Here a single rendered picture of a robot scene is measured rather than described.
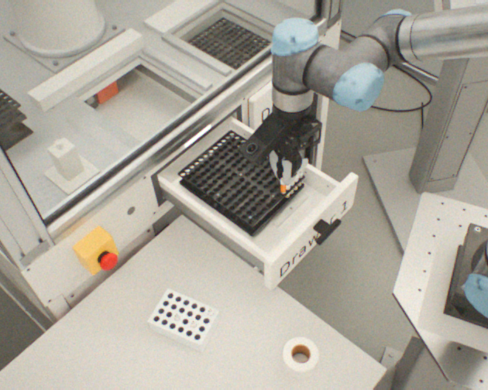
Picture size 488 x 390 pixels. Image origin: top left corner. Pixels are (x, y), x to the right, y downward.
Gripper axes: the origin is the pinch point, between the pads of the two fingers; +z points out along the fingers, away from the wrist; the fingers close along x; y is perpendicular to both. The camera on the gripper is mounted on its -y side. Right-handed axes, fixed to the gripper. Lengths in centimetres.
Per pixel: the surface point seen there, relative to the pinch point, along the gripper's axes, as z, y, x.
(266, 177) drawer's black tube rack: 4.0, 0.7, 5.3
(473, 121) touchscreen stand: 47, 99, 5
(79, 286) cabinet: 20, -42, 20
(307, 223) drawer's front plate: 1.9, -3.0, -10.7
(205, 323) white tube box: 18.3, -27.5, -6.9
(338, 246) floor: 92, 51, 19
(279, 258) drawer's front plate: 3.3, -12.3, -12.5
